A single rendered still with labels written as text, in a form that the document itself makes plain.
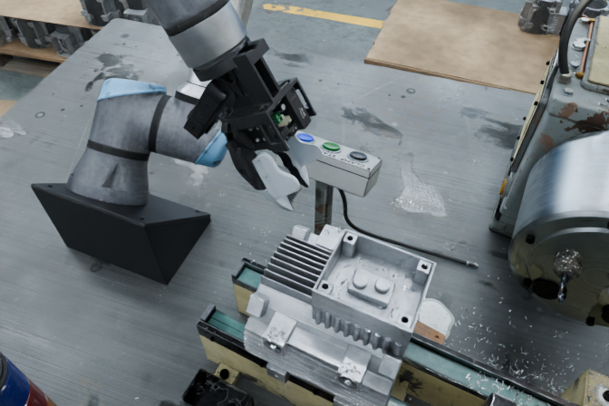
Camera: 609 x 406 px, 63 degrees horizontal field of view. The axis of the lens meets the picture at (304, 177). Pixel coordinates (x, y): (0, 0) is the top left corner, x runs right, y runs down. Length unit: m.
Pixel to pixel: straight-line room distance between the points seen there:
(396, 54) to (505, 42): 0.63
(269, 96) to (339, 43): 2.61
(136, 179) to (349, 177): 0.41
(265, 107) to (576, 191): 0.45
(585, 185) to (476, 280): 0.35
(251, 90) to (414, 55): 2.30
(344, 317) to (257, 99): 0.27
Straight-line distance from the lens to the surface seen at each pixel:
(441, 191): 1.18
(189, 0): 0.52
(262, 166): 0.59
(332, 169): 0.82
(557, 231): 0.77
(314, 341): 0.65
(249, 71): 0.53
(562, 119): 0.92
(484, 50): 2.96
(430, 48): 2.89
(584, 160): 0.83
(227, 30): 0.53
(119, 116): 0.98
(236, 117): 0.56
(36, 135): 1.44
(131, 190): 0.99
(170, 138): 0.96
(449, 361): 0.82
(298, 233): 0.70
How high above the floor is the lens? 1.65
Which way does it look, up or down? 47 degrees down
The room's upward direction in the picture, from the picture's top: straight up
